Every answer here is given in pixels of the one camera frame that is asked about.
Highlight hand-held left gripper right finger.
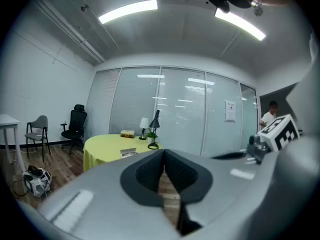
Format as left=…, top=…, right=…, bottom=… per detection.
left=163, top=148, right=279, bottom=236

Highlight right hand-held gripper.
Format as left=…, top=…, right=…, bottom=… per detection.
left=211, top=113, right=301, bottom=164

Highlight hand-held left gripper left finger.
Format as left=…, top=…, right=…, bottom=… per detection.
left=37, top=148, right=181, bottom=240

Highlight paper notice on glass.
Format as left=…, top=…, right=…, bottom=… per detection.
left=224, top=99, right=237, bottom=123

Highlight round table with yellow cloth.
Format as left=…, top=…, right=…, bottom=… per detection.
left=82, top=133, right=164, bottom=172

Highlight white printed card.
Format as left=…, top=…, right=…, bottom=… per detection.
left=120, top=147, right=138, bottom=158

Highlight white and black bag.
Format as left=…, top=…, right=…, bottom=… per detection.
left=22, top=165, right=53, bottom=198

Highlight frosted glass partition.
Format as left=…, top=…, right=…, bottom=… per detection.
left=84, top=65, right=260, bottom=157

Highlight person's grey clothing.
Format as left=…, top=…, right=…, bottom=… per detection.
left=246, top=31, right=320, bottom=240

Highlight black desk lamp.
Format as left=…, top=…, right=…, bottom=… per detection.
left=147, top=109, right=161, bottom=150

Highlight small potted plant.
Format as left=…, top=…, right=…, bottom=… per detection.
left=145, top=131, right=158, bottom=144

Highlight black office chair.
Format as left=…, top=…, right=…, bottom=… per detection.
left=60, top=104, right=88, bottom=156

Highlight white shade table lamp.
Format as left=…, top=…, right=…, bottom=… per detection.
left=138, top=117, right=150, bottom=141

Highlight white table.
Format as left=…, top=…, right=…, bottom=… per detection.
left=0, top=113, right=26, bottom=174

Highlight long ceiling light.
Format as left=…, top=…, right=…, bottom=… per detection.
left=214, top=7, right=267, bottom=42
left=97, top=0, right=159, bottom=25

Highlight silver earring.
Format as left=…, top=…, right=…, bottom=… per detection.
left=250, top=0, right=264, bottom=17

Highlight ceiling conduit pipes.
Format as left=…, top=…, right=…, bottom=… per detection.
left=31, top=0, right=106, bottom=65

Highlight black floor cable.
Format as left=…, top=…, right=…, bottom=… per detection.
left=11, top=178, right=32, bottom=198

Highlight grey chair with black frame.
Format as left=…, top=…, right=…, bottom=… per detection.
left=24, top=115, right=52, bottom=163

